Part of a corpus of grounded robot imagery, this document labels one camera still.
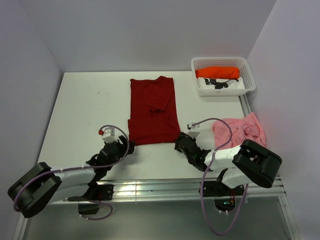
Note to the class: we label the dark red t shirt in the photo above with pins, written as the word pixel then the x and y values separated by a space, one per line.
pixel 153 113

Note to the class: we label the aluminium rail frame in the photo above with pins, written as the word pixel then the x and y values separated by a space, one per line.
pixel 159 200

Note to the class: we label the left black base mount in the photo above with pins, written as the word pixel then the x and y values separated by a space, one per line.
pixel 93 200

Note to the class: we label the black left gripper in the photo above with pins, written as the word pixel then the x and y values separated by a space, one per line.
pixel 123 146

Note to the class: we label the rolled orange t shirt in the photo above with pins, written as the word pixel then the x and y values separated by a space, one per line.
pixel 218 72

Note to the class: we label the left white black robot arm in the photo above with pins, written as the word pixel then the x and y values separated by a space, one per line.
pixel 42 185

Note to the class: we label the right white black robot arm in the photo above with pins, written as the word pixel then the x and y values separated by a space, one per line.
pixel 243 164

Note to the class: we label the white plastic basket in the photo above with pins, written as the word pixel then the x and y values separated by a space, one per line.
pixel 241 63

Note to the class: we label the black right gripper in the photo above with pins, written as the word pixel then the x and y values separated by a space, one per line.
pixel 181 135

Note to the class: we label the pink t shirt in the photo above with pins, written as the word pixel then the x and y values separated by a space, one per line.
pixel 248 127

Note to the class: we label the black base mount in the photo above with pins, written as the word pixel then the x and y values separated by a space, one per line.
pixel 226 201
pixel 93 200

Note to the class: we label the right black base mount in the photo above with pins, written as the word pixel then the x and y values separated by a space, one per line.
pixel 226 201

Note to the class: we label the white black printed t shirt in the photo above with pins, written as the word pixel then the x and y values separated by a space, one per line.
pixel 220 83

